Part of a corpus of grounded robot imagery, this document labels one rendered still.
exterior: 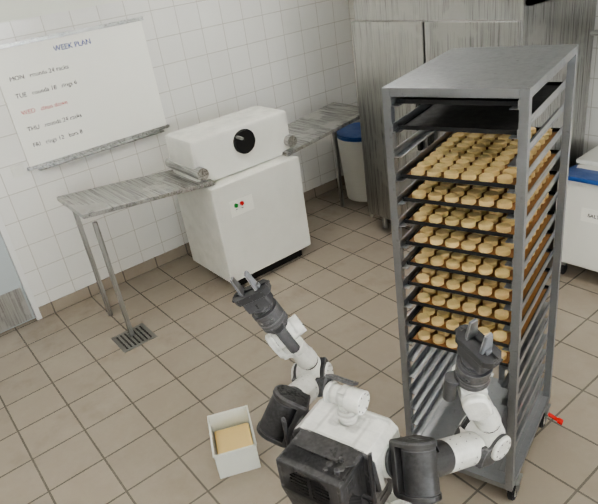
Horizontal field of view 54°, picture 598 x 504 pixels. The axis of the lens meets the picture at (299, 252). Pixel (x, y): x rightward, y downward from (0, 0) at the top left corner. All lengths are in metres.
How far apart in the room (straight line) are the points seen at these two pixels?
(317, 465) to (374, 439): 0.17
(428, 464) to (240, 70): 4.20
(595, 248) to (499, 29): 1.52
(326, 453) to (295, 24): 4.50
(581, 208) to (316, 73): 2.81
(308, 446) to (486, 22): 2.89
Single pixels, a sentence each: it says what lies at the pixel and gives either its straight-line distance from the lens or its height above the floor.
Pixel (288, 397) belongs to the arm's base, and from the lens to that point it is 1.74.
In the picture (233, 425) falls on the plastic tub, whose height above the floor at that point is 0.05.
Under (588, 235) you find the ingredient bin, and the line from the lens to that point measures 4.20.
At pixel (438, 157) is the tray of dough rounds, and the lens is 2.29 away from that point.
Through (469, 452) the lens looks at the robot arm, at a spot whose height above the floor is 1.02.
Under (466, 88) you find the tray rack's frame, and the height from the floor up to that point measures 1.82.
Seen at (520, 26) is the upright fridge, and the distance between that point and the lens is 3.79.
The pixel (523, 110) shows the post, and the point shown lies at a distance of 1.90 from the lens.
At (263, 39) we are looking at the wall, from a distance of 5.39.
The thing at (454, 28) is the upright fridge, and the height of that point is 1.69.
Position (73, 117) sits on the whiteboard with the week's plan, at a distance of 4.66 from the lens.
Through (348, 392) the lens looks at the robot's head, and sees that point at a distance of 1.59.
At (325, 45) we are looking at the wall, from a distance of 5.83.
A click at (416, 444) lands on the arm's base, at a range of 1.56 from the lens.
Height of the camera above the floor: 2.27
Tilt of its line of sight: 27 degrees down
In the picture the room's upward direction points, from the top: 9 degrees counter-clockwise
